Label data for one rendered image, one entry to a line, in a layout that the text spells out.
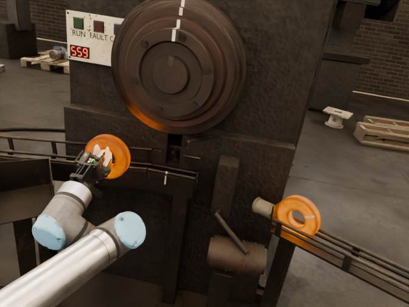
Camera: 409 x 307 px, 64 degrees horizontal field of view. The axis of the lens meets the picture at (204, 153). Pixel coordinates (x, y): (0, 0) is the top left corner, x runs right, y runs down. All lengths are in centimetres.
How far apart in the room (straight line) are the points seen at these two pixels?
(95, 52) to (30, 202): 61
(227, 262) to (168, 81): 69
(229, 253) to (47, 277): 73
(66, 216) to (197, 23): 68
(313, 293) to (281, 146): 97
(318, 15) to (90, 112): 93
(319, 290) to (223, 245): 89
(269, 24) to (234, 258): 85
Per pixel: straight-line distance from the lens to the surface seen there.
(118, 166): 114
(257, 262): 129
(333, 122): 483
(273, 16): 127
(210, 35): 110
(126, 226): 82
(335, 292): 209
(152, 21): 114
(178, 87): 108
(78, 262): 76
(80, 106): 149
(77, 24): 142
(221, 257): 128
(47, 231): 90
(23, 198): 139
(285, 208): 122
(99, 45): 139
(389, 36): 765
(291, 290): 198
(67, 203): 94
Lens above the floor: 135
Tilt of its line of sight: 25 degrees down
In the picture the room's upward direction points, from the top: 9 degrees clockwise
